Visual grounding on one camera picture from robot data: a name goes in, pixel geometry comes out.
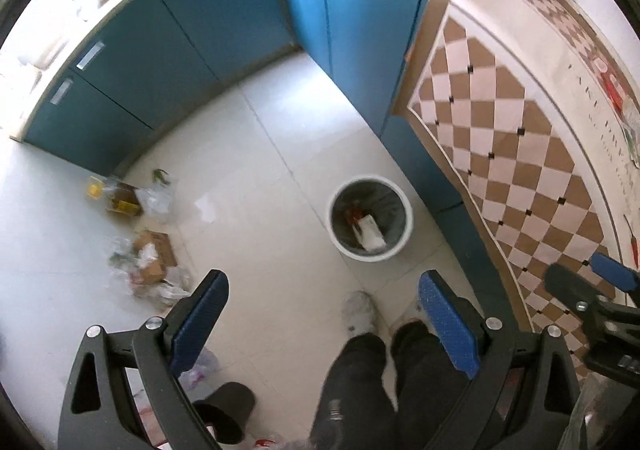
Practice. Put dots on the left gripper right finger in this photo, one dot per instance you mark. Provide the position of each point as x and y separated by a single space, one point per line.
523 387

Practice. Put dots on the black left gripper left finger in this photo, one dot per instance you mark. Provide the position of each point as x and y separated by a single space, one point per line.
98 408

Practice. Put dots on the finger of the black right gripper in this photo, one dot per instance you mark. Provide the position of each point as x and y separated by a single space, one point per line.
623 278
570 289

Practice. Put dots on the white round trash bin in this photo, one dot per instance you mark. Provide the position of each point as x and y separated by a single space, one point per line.
378 196

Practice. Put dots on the blue kitchen cabinets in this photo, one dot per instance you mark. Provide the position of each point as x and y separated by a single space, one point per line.
155 61

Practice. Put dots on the person right leg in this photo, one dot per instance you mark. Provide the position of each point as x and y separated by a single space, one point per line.
428 385

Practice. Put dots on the person leg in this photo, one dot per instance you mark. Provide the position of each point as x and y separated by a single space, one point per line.
354 410
428 385

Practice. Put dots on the black stool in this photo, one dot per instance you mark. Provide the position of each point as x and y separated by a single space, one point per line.
227 411

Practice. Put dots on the grey right slipper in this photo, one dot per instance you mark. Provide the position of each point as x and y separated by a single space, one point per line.
412 313

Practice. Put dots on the grey slipper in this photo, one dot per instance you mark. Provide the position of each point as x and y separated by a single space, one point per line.
359 314
412 313

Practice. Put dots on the brown cardboard box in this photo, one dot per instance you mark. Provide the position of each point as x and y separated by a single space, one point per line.
154 256

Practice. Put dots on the person left leg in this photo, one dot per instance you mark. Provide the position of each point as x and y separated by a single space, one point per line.
354 410

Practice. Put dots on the grey left slipper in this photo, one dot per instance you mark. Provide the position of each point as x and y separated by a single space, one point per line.
359 314

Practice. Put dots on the checkered brown tablecloth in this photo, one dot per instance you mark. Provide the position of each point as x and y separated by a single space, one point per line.
536 130

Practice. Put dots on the white paper in bin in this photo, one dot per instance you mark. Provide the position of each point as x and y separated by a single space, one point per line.
368 234

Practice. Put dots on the yellow oil bottle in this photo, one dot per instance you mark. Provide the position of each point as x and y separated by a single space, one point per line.
117 196

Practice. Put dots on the clear plastic bag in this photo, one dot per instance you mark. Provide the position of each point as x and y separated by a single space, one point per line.
157 200

